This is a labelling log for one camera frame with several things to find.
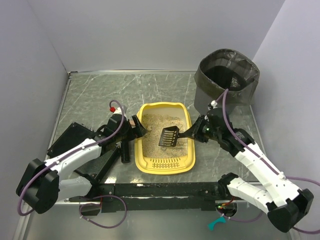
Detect black ribbed tray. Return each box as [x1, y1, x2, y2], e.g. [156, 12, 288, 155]
[47, 122, 121, 183]

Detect black glitter microphone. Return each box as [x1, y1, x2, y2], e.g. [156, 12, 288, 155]
[120, 140, 131, 164]

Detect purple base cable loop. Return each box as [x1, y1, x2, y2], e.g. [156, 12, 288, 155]
[79, 195, 128, 229]

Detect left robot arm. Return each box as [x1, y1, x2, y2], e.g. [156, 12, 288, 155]
[16, 113, 147, 216]

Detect teal plastic piece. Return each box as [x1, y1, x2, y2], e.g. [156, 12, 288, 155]
[207, 216, 226, 231]

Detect black slotted litter scoop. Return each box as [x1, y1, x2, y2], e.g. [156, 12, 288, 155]
[158, 125, 193, 147]

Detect grey trash bin with bag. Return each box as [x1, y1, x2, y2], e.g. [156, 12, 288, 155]
[194, 48, 260, 115]

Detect cat litter pellets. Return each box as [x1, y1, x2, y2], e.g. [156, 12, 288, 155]
[142, 114, 188, 159]

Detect yellow litter box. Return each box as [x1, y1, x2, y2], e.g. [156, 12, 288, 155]
[134, 102, 196, 175]

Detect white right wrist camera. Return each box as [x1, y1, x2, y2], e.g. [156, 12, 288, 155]
[208, 100, 218, 110]

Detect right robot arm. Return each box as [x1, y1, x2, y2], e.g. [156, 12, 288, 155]
[191, 108, 314, 233]

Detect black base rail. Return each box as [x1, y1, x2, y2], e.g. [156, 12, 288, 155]
[68, 182, 232, 213]

